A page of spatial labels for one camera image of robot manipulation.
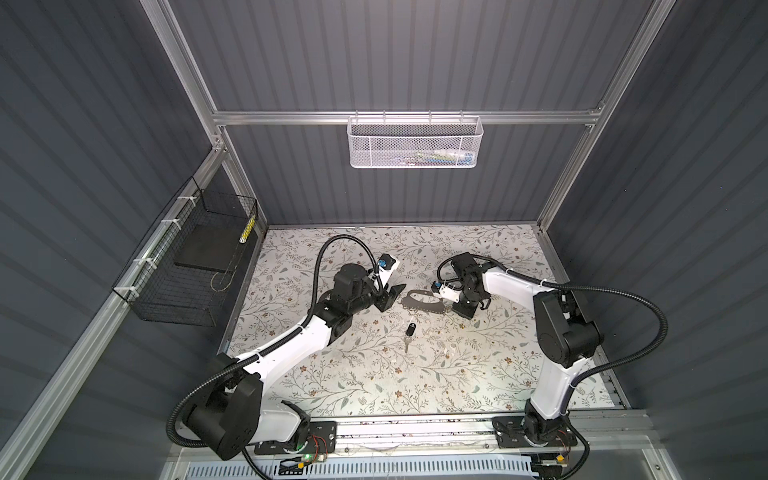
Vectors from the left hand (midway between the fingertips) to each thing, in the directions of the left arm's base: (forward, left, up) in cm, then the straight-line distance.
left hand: (397, 278), depth 81 cm
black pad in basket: (+5, +47, +10) cm, 48 cm away
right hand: (0, -23, -19) cm, 30 cm away
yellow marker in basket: (+12, +41, +8) cm, 44 cm away
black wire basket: (-1, +53, +8) cm, 53 cm away
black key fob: (-6, -4, -20) cm, 22 cm away
